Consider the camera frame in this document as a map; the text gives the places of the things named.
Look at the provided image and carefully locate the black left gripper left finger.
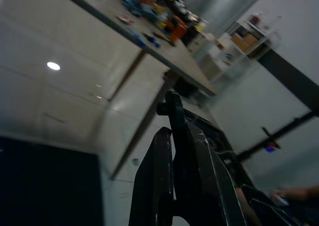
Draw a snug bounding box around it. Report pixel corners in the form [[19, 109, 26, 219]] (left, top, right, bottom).
[[129, 126, 175, 226]]

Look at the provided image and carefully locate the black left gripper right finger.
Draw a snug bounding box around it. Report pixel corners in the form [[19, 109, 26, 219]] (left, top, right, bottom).
[[157, 90, 248, 226]]

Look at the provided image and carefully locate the dark metal workbench leg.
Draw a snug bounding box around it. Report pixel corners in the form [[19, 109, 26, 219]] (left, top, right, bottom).
[[109, 70, 180, 180]]

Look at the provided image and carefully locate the large black cabinet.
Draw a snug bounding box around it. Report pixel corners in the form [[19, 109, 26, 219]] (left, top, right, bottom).
[[0, 135, 104, 226]]

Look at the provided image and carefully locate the brown slanted workbench brace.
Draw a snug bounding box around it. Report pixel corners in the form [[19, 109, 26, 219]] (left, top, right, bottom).
[[107, 50, 147, 102]]

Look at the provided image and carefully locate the long wooden workbench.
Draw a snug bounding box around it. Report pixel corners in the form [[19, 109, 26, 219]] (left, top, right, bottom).
[[52, 0, 218, 97]]

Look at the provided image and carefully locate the white metal shelf rack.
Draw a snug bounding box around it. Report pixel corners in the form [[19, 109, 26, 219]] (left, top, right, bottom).
[[196, 11, 273, 82]]

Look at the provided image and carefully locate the brown cardboard box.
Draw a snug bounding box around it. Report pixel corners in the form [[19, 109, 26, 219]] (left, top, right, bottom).
[[231, 32, 260, 52]]

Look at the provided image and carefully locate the blue hand tool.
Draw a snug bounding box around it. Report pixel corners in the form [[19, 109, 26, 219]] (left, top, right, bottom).
[[143, 32, 161, 48]]

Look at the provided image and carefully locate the orange tool case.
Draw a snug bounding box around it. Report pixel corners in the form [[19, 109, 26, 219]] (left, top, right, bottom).
[[164, 15, 188, 41]]

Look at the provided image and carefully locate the yellow small container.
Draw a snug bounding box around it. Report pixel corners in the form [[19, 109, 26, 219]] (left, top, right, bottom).
[[196, 18, 208, 32]]

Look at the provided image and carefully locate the red and white small box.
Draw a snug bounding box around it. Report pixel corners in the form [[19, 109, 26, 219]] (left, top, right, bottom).
[[116, 14, 134, 25]]

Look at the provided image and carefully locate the blue plastic packet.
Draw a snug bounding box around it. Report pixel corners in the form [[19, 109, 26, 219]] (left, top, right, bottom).
[[121, 0, 141, 12]]

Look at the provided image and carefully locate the thin black wall rail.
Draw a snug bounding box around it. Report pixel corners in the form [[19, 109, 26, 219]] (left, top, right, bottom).
[[236, 110, 319, 160]]

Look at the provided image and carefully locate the wide black wall beam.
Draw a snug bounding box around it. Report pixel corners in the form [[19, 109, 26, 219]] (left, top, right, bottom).
[[258, 48, 319, 112]]

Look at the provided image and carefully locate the brown handled tool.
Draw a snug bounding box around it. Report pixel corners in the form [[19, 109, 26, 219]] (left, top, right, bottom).
[[153, 31, 176, 47]]

